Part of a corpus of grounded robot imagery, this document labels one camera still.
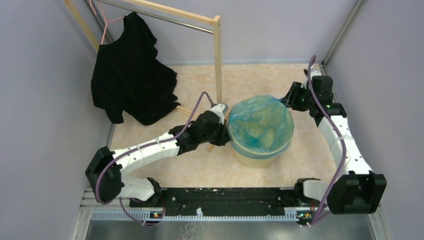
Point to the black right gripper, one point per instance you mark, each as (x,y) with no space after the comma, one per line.
(290,99)

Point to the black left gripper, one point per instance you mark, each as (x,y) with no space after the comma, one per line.
(224,137)

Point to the yellow plastic trash bin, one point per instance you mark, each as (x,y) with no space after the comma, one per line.
(254,159)

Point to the blue plastic trash bag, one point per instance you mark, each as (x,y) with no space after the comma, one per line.
(260,127)

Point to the wooden clothes rack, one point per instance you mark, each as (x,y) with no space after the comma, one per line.
(136,5)

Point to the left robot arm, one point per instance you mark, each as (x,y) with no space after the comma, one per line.
(108,173)

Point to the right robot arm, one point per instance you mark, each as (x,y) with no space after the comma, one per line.
(355,188)

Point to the black hanging shirt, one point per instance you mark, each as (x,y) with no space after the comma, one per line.
(127,76)

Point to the pink clothes hanger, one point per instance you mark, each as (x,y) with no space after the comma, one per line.
(98,10)

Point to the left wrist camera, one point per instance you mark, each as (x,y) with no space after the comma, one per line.
(220,110)

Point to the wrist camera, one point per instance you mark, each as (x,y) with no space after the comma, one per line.
(220,110)
(309,75)

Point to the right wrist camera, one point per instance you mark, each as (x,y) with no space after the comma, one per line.
(309,75)

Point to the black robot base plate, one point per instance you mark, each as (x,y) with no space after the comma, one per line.
(226,202)

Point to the white slotted cable duct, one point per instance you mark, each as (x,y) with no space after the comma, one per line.
(148,215)

